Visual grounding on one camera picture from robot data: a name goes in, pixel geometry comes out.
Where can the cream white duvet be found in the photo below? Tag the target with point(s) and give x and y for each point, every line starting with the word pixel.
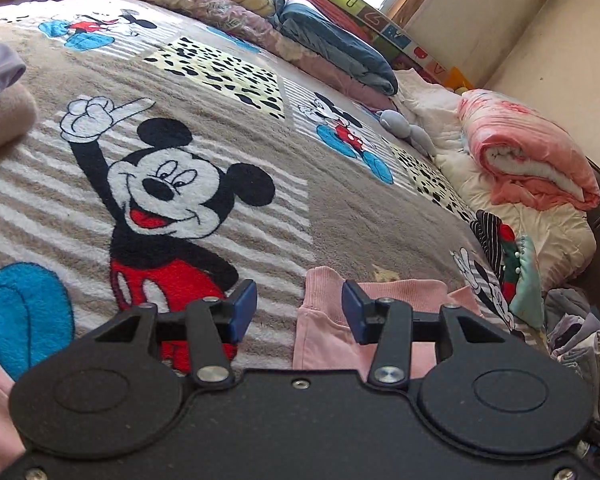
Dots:
pixel 564 243

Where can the blue folded quilt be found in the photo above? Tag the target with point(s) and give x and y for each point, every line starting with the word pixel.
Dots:
pixel 301 21

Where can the grey clothes pile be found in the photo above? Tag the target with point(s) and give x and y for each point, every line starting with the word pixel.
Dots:
pixel 573 332

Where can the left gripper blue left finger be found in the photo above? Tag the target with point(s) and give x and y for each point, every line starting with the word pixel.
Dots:
pixel 235 313

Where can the pink rolled comforter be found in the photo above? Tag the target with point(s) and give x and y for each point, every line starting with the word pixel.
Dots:
pixel 531 160

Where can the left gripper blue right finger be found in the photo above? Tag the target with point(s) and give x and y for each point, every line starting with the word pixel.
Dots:
pixel 365 316

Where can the teal folded garment stack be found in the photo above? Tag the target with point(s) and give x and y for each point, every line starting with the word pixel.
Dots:
pixel 513 260

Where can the colourful alphabet headboard mat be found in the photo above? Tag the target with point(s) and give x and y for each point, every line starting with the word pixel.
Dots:
pixel 370 5

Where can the purple floral quilt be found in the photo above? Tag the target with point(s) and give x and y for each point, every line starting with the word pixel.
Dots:
pixel 231 17

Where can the grey plush toy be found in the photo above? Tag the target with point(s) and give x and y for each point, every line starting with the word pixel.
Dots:
pixel 401 128

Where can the pink sweatshirt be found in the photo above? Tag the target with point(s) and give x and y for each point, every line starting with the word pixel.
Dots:
pixel 330 318

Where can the folded beige and purple clothes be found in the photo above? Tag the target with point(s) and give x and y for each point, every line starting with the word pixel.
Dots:
pixel 18 110

